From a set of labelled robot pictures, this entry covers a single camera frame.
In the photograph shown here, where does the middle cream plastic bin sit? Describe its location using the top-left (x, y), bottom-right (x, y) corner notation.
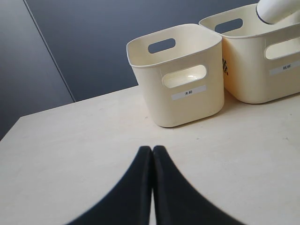
top-left (199, 4), bottom-right (300, 104)

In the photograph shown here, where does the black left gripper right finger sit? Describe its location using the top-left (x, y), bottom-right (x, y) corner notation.
top-left (152, 145), bottom-right (243, 225)

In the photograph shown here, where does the white paper cup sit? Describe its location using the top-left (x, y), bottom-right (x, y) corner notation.
top-left (255, 0), bottom-right (300, 24)

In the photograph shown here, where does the left cream plastic bin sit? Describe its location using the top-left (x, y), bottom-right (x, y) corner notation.
top-left (126, 23), bottom-right (225, 128)

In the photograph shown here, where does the cream plastic bin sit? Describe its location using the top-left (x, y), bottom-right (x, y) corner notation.
top-left (126, 23), bottom-right (225, 128)
top-left (199, 4), bottom-right (300, 104)

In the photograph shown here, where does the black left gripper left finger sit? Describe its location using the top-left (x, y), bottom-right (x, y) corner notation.
top-left (68, 146), bottom-right (153, 225)

